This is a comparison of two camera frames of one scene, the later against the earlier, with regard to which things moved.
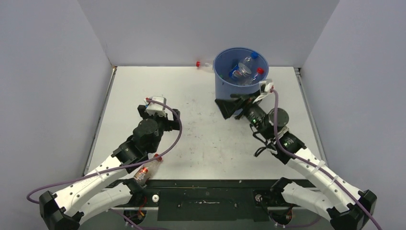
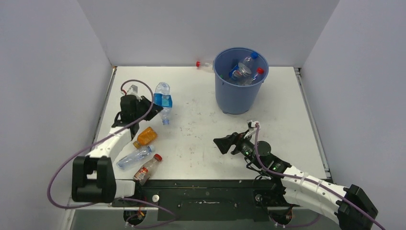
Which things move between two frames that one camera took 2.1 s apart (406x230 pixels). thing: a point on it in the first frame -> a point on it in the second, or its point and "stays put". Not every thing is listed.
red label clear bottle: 260,71 stays put
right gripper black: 228,107 -> 224,144
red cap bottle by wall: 200,64 stays put
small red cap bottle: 146,170 stays put
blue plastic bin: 224,60 stays put
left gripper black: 170,124 -> 155,110
